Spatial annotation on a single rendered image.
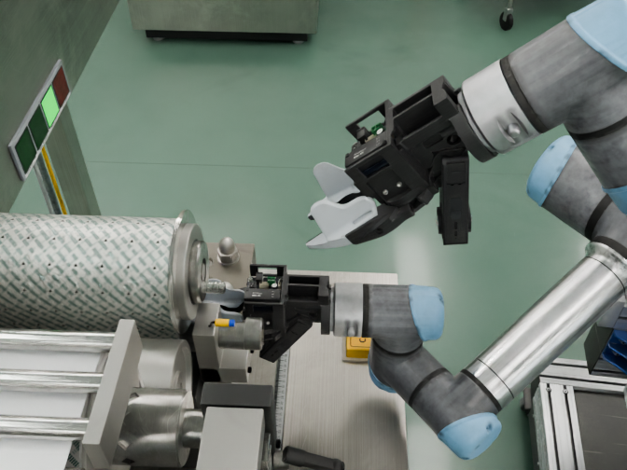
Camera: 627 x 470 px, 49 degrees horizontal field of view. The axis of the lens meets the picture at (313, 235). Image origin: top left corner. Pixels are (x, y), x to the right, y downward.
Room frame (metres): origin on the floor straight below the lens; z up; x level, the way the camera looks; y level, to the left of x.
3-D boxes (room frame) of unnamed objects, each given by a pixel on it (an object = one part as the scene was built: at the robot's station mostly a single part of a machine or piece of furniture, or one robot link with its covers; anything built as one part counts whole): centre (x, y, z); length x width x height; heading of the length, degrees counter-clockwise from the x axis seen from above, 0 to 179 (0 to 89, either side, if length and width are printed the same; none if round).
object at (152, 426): (0.29, 0.14, 1.33); 0.06 x 0.06 x 0.06; 87
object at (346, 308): (0.59, -0.04, 1.11); 0.08 x 0.05 x 0.08; 177
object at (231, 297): (0.62, 0.14, 1.11); 0.09 x 0.03 x 0.06; 86
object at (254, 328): (0.50, 0.07, 1.18); 0.04 x 0.02 x 0.04; 177
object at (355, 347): (0.69, -0.09, 0.91); 0.07 x 0.07 x 0.02; 87
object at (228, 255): (0.77, 0.14, 1.05); 0.04 x 0.04 x 0.04
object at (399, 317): (0.59, -0.12, 1.11); 0.11 x 0.08 x 0.09; 87
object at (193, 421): (0.29, 0.08, 1.33); 0.06 x 0.03 x 0.03; 87
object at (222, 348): (0.50, 0.11, 1.05); 0.06 x 0.05 x 0.31; 87
